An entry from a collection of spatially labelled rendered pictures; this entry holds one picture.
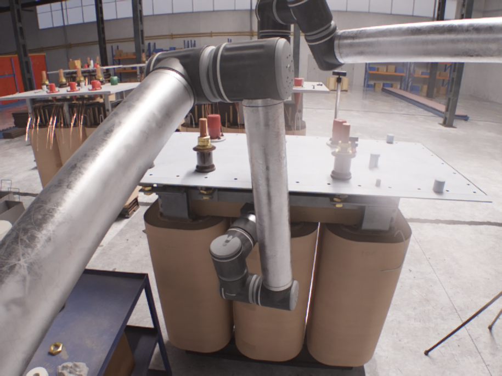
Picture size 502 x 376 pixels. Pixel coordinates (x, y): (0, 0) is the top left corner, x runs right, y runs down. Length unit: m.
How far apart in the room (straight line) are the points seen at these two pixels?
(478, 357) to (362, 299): 1.29
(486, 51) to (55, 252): 0.92
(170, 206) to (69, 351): 0.70
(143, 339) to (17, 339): 1.27
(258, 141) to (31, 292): 0.56
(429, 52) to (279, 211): 0.57
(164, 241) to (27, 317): 1.06
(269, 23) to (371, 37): 0.35
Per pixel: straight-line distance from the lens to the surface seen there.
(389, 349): 2.41
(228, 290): 1.10
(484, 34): 0.84
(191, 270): 1.53
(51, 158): 4.05
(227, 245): 0.99
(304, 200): 1.34
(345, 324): 1.70
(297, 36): 9.50
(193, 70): 0.76
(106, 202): 0.54
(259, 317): 1.66
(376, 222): 1.37
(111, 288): 1.48
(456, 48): 0.85
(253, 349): 1.88
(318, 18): 0.99
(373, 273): 1.48
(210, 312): 1.73
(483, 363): 2.64
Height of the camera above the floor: 1.80
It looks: 24 degrees down
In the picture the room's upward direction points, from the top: straight up
